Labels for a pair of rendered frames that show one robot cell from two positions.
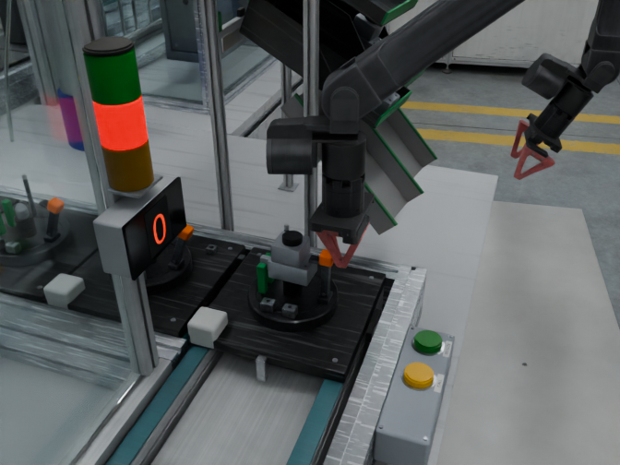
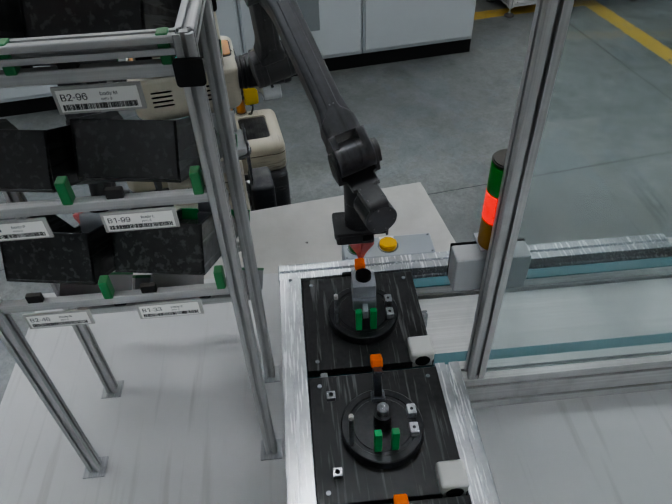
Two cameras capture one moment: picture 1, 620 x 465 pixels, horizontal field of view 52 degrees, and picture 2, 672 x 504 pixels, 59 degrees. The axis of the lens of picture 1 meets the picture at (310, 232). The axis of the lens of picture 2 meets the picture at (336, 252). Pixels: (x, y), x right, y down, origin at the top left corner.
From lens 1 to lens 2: 1.37 m
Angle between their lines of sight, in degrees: 82
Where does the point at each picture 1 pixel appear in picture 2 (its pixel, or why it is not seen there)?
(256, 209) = (161, 475)
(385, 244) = (197, 341)
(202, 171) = not seen: outside the picture
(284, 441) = (455, 301)
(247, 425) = (458, 321)
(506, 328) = (277, 254)
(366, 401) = (417, 263)
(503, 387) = (331, 247)
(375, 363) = (388, 264)
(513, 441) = not seen: hidden behind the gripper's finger
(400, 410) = (415, 246)
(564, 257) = not seen: hidden behind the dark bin
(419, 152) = (126, 284)
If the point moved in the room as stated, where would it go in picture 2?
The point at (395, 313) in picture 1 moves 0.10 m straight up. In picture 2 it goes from (334, 271) to (332, 238)
